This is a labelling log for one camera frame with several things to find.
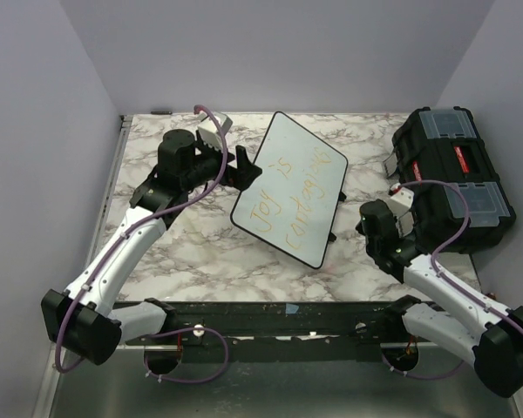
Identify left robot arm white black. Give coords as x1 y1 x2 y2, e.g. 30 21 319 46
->
41 129 262 365

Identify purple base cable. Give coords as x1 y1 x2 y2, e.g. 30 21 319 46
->
144 327 231 386
381 346 467 381

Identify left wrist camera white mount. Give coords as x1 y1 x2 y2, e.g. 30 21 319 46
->
197 111 233 151

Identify black toolbox clear lids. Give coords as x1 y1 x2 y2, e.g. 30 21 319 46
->
384 106 516 254

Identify white tablet whiteboard black frame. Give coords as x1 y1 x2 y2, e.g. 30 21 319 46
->
230 111 348 269

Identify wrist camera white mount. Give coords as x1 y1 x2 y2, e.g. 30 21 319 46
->
386 183 414 237
197 111 233 151

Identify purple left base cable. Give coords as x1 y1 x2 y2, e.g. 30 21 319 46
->
144 327 231 386

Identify aluminium frame extrusion left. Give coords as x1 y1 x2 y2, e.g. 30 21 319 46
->
31 114 133 417

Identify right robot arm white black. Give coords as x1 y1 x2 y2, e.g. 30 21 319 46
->
357 199 523 398

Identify black mounting rail base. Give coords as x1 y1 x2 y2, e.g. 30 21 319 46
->
126 296 430 370

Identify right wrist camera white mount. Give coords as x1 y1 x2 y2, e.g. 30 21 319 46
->
386 183 414 237

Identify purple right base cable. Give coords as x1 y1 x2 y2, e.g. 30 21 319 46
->
381 346 467 381

